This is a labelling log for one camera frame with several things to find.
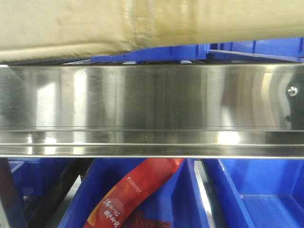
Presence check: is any brown cardboard carton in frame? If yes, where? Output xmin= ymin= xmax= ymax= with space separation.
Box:
xmin=0 ymin=0 xmax=304 ymax=62

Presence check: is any blue plastic bin under carton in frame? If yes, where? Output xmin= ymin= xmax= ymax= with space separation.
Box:
xmin=91 ymin=37 xmax=304 ymax=62

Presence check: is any red snack package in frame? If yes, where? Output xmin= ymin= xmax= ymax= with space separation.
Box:
xmin=84 ymin=158 xmax=184 ymax=228

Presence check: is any blue bin with snack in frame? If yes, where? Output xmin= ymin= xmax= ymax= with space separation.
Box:
xmin=58 ymin=158 xmax=209 ymax=228

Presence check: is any blue bin lower right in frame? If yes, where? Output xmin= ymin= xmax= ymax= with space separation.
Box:
xmin=203 ymin=159 xmax=304 ymax=228

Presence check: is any stainless steel shelf frame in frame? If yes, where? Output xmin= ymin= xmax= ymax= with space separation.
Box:
xmin=0 ymin=63 xmax=304 ymax=159

